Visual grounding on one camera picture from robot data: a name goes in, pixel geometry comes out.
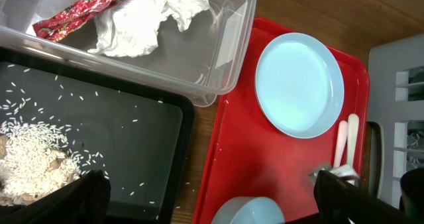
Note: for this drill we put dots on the food scraps and rice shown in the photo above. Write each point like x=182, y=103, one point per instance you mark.
x=38, y=154

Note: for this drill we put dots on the red snack wrapper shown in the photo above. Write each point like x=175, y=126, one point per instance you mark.
x=71, y=18

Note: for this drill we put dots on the clear plastic waste bin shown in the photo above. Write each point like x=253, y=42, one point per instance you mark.
x=200, y=63

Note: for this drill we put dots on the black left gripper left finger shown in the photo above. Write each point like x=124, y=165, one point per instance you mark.
x=85, y=200

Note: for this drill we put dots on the white plastic fork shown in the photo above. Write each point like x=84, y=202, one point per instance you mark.
x=340, y=143

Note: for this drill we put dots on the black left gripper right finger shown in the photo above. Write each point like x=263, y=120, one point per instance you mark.
x=339, y=201

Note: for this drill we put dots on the white tissue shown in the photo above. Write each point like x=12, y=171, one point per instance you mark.
x=131, y=28

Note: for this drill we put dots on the white plastic spoon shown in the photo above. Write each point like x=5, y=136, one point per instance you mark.
x=353, y=124

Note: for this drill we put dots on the light blue plate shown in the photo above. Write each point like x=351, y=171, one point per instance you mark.
x=299, y=85

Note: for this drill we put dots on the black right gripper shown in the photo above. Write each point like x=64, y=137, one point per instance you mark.
x=411, y=201

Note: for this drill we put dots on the black food waste tray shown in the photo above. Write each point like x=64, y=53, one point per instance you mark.
x=137, y=135

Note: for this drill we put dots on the light blue bowl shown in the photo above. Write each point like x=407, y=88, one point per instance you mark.
x=249, y=210

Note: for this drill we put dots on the grey dishwasher rack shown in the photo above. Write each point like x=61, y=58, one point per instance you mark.
x=396, y=106

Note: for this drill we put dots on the red plastic tray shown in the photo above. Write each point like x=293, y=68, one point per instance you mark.
x=248, y=156

